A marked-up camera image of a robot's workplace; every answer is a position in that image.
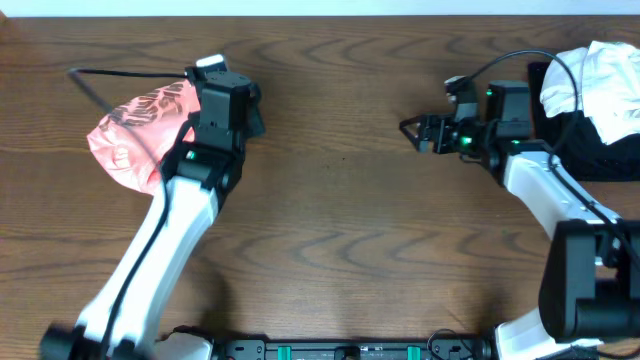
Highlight black fabric container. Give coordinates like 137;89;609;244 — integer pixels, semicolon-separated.
527;62;639;182

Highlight white crumpled cloth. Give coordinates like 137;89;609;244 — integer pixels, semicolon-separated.
539;41;639;145

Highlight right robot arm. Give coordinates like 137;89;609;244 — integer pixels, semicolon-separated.
399;78;639;359

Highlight pink printed t-shirt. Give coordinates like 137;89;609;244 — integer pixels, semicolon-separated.
87;80;200;194

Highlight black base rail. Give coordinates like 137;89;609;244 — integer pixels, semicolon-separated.
159;338;599;360

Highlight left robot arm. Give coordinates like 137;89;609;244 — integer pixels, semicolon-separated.
39;67;265;359

